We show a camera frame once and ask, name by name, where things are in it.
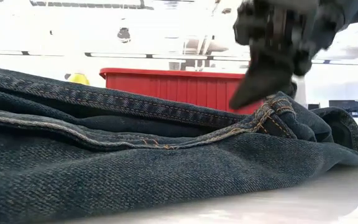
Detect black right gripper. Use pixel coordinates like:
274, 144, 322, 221
228, 0, 347, 110

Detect dark blue denim jeans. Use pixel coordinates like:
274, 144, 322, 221
0, 64, 358, 224

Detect red plastic bin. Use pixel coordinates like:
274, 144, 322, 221
99, 67, 264, 115

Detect black computer monitor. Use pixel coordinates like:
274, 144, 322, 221
328, 100, 358, 118

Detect linear ceiling light strip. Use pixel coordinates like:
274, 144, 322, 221
85, 52, 251, 62

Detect orange spray bottle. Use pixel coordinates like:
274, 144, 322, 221
68, 73, 91, 86

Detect black ceiling dome camera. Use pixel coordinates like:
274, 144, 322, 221
116, 27, 132, 44

